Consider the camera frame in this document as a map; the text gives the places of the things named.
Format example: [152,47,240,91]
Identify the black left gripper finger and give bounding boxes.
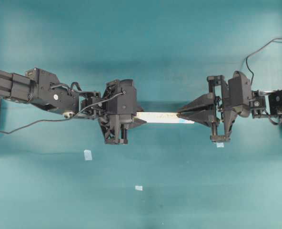
[131,117,147,127]

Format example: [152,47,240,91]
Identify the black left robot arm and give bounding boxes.
[0,68,146,145]

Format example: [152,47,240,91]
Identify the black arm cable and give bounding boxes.
[245,35,282,89]
[0,92,126,134]

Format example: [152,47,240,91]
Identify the long wooden board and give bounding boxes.
[135,112,194,124]

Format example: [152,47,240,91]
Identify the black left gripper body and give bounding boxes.
[99,79,137,145]

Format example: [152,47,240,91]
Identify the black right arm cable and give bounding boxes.
[245,35,282,89]

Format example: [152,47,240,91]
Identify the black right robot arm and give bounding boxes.
[177,71,282,143]

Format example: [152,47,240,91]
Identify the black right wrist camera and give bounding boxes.
[228,71,252,117]

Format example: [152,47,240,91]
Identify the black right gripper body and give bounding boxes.
[207,75,239,143]

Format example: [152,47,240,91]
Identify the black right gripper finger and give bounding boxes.
[179,112,219,127]
[177,93,215,114]

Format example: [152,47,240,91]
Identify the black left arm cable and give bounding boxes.
[0,92,126,134]

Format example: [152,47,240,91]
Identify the blue tape piece right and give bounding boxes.
[216,143,224,148]

